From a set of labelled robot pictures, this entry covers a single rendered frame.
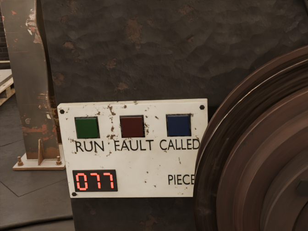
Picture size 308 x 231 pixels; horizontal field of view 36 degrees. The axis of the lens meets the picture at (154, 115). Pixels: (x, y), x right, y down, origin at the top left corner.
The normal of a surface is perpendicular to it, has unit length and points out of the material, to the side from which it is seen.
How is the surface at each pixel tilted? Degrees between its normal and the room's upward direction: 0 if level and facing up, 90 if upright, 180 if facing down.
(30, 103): 90
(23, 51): 90
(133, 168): 90
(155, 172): 90
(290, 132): 45
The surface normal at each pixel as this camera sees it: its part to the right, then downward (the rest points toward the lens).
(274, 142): -0.73, -0.41
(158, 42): -0.11, 0.34
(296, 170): -0.73, -0.66
